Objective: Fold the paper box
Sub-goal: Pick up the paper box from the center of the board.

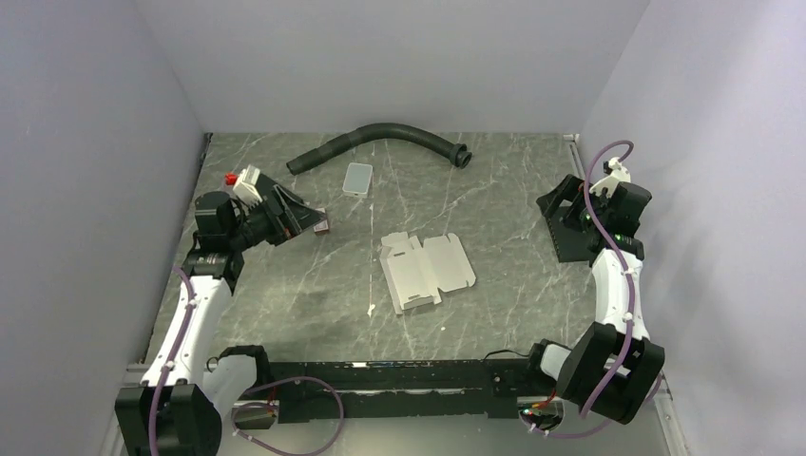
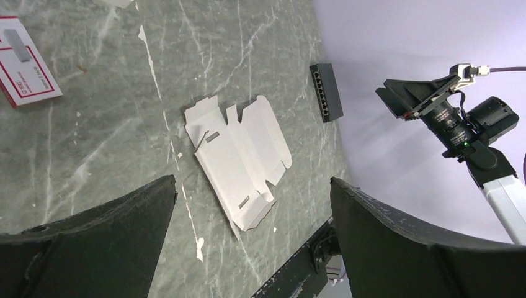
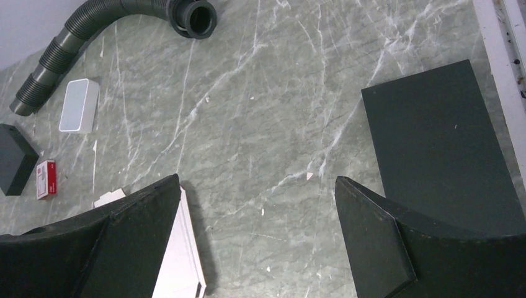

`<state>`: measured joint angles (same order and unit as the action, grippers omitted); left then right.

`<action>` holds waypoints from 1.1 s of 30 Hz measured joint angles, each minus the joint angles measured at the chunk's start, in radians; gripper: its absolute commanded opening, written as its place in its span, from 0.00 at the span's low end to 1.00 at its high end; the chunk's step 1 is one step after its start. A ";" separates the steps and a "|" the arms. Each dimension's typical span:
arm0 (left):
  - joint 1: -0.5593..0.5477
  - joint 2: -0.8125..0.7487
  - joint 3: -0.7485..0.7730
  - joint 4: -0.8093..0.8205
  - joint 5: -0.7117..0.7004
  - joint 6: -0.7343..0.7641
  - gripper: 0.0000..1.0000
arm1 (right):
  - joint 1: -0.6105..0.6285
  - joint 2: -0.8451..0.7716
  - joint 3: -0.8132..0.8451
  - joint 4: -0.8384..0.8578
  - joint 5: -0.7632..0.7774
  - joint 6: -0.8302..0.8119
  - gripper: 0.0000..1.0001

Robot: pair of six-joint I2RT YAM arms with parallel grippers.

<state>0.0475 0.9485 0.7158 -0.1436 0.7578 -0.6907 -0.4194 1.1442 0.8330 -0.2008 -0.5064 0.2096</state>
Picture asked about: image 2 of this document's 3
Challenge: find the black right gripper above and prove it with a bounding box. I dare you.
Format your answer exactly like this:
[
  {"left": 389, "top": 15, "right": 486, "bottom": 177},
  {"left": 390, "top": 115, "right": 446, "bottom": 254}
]
[{"left": 375, "top": 75, "right": 475, "bottom": 153}]

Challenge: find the red white small card box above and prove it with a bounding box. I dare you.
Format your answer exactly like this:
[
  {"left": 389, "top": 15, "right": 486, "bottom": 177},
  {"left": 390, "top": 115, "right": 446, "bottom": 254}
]
[{"left": 1, "top": 16, "right": 63, "bottom": 108}]

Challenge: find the white cardboard box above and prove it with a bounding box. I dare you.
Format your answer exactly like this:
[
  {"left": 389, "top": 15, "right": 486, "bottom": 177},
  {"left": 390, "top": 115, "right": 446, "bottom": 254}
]
[{"left": 184, "top": 95, "right": 292, "bottom": 236}]

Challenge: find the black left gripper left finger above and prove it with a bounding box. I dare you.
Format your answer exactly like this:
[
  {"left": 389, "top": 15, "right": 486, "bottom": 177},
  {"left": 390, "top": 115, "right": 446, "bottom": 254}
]
[{"left": 1, "top": 175, "right": 177, "bottom": 297}]

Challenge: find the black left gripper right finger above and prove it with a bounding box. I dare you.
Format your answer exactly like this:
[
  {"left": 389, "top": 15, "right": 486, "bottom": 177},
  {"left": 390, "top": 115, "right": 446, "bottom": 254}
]
[{"left": 330, "top": 177, "right": 525, "bottom": 297}]

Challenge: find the black mounting base rail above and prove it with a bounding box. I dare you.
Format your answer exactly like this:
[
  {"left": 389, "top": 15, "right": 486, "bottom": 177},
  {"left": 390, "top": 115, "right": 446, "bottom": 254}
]
[{"left": 252, "top": 219, "right": 341, "bottom": 298}]

